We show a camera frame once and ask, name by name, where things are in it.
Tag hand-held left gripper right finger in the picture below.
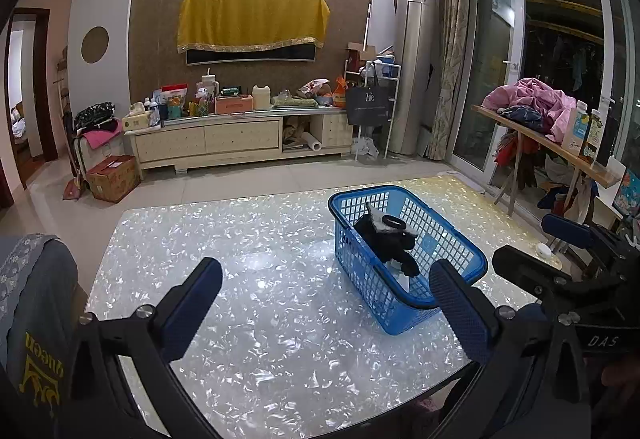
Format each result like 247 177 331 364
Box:
429 260 593 439

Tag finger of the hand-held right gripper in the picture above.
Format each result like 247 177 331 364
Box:
541 213 640 280
491 245 603 307

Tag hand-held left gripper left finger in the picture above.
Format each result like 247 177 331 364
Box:
65 256 223 439

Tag blue plastic basket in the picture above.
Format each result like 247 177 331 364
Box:
327 185 488 336

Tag black cloth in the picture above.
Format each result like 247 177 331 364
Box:
354 212 422 278

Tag grey cloth pad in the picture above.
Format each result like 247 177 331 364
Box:
365 202 389 233

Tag colourful printed box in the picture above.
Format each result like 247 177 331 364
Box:
612 166 640 221

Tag hanging clothes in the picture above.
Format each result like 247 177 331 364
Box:
494 132 601 221

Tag wooden folding table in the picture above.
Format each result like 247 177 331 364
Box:
471 104 627 221

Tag yellow printed carton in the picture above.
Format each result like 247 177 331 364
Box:
582 108 606 165

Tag white carton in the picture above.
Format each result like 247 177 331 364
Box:
561 100 589 156

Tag dark blue clothes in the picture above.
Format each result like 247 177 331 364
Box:
497 105 544 130

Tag pink clothes pile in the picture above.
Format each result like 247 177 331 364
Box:
481 76 579 143

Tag grey printed chair cover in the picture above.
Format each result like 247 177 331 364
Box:
0 233 87 439

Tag red dustpan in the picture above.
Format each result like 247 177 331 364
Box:
62 139 87 201

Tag cream tv cabinet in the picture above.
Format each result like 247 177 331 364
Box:
124 106 357 179

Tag sliding glass door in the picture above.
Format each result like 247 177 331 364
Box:
452 0 640 192

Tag white plastic bag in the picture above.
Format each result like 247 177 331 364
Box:
351 136 381 160

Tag pink cloth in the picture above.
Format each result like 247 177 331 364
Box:
82 122 124 150

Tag tissue box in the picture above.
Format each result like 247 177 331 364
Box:
121 104 154 131

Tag pink box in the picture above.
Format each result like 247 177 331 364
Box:
215 94 255 115

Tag red and white snack bag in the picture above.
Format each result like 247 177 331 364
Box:
160 84 190 108

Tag black floral bag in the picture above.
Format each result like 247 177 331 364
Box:
74 102 117 132

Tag white cup with straw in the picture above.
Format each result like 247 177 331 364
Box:
201 68 220 103

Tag white metal rack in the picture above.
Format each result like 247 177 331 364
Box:
345 52 404 163

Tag patterned curtain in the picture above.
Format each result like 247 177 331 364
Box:
427 0 472 161

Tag black tote bag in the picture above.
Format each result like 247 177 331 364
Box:
346 64 391 126

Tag standing air conditioner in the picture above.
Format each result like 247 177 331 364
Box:
387 0 444 158

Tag open cardboard box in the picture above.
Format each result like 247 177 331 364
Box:
346 42 377 73

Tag yellow cloth cover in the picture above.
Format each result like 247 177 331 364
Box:
177 0 331 54

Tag wooden door frame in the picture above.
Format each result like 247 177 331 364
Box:
4 8 61 192

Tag brown round wall disc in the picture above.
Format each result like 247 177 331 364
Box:
81 26 110 65

